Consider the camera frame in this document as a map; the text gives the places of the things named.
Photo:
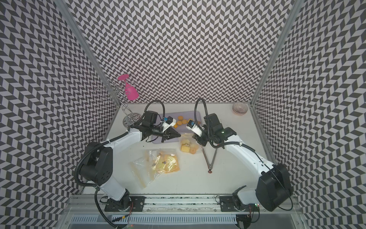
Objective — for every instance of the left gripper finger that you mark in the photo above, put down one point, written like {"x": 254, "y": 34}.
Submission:
{"x": 172, "y": 131}
{"x": 171, "y": 138}

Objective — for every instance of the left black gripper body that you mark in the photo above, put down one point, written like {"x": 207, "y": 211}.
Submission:
{"x": 166, "y": 132}

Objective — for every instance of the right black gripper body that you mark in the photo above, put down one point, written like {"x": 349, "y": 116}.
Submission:
{"x": 203, "y": 140}

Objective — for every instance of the clear resealable bag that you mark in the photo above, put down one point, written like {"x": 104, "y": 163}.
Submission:
{"x": 189, "y": 145}

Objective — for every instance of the red metal tongs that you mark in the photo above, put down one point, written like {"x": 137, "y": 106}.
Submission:
{"x": 209, "y": 164}

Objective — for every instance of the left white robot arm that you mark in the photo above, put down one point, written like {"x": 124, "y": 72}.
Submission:
{"x": 95, "y": 168}

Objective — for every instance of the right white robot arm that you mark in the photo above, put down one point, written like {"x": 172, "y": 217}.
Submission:
{"x": 273, "y": 186}

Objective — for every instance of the clear bag with cookies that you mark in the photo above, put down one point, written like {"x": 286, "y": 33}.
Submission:
{"x": 153, "y": 163}

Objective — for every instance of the lavender plastic tray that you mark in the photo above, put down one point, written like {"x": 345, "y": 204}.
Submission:
{"x": 180, "y": 127}

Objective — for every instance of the small pink stacked bowls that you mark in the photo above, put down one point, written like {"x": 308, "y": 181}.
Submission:
{"x": 240, "y": 108}

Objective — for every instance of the pink plastic wine glass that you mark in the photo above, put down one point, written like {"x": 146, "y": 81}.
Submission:
{"x": 130, "y": 91}

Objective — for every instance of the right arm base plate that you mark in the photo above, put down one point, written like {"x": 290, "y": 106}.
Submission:
{"x": 231, "y": 204}

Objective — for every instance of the metal wire glass rack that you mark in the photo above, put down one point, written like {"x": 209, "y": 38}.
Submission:
{"x": 113, "y": 91}

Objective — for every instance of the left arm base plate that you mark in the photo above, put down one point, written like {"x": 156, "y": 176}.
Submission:
{"x": 126, "y": 204}

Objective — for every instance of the aluminium mounting rail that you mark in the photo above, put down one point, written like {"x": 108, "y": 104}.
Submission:
{"x": 196, "y": 203}

